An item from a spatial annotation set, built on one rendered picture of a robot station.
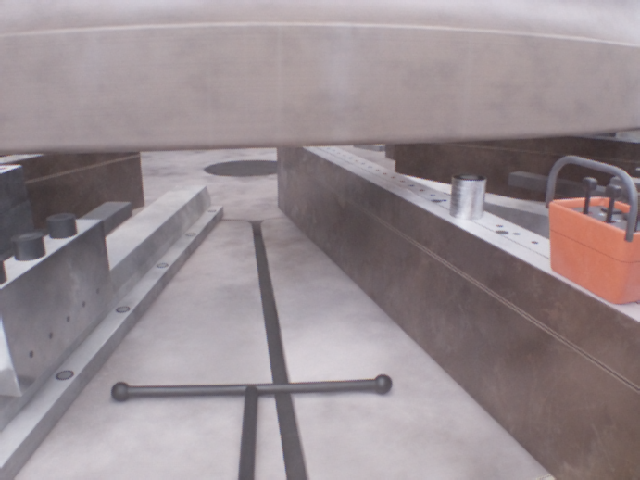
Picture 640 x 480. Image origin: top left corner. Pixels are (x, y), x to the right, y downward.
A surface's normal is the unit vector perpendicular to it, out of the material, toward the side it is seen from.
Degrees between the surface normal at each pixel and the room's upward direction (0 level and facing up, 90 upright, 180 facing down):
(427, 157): 90
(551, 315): 90
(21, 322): 90
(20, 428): 0
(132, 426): 0
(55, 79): 90
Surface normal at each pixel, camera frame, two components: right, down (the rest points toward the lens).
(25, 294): 1.00, 0.02
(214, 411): 0.00, -0.95
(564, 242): -0.95, 0.20
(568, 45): 0.45, 0.29
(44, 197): 0.90, 0.15
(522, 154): -0.44, 0.29
